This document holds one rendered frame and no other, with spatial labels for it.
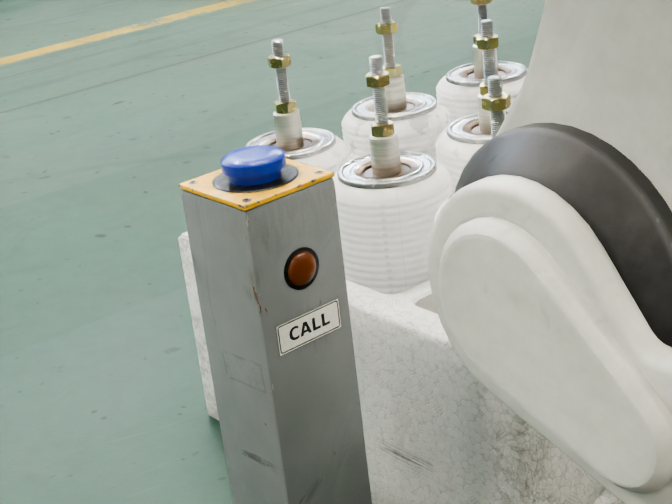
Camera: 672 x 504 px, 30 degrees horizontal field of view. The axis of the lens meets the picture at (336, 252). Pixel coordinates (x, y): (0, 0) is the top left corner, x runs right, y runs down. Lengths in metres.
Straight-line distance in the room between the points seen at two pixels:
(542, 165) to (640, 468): 0.13
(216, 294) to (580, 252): 0.33
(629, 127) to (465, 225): 0.08
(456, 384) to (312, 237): 0.16
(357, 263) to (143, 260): 0.62
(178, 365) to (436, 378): 0.45
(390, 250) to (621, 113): 0.42
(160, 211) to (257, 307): 0.93
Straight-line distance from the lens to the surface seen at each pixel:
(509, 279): 0.54
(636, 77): 0.53
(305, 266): 0.77
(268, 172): 0.76
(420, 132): 1.08
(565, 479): 0.88
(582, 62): 0.55
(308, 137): 1.05
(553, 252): 0.53
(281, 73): 1.02
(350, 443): 0.84
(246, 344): 0.79
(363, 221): 0.92
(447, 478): 0.91
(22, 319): 1.44
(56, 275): 1.54
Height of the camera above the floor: 0.56
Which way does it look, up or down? 23 degrees down
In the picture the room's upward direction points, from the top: 7 degrees counter-clockwise
